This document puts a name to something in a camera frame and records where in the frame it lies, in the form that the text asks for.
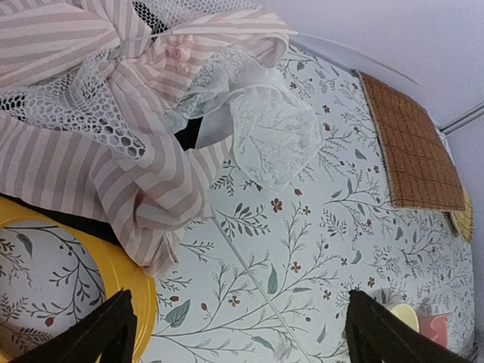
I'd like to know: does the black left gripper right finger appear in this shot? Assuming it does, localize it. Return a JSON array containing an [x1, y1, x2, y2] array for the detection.
[[345, 290, 462, 363]]

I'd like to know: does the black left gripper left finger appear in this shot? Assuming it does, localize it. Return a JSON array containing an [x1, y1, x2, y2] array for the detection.
[[12, 290, 137, 363]]

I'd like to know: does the pink striped pet tent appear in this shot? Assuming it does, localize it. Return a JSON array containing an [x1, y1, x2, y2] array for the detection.
[[1, 1, 324, 275]]

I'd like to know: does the white tent pole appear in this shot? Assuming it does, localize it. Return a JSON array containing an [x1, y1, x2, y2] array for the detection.
[[212, 216, 311, 362]]

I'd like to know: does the cream pet bowl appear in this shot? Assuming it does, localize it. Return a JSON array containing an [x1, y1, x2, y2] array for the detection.
[[390, 303, 420, 333]]

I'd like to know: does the pink pet bowl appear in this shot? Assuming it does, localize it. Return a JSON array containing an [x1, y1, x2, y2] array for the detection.
[[418, 315, 448, 348]]

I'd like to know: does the yellow double bowl holder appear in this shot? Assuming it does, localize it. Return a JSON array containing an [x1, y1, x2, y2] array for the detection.
[[1, 197, 157, 362]]

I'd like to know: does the yellow bamboo mat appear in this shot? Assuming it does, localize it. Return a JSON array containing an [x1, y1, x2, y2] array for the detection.
[[450, 190, 473, 244]]

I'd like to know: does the brown woven mat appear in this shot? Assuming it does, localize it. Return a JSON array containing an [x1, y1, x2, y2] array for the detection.
[[358, 73, 465, 212]]

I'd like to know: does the right aluminium frame post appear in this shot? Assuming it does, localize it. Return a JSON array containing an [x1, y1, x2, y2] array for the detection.
[[439, 103, 484, 135]]

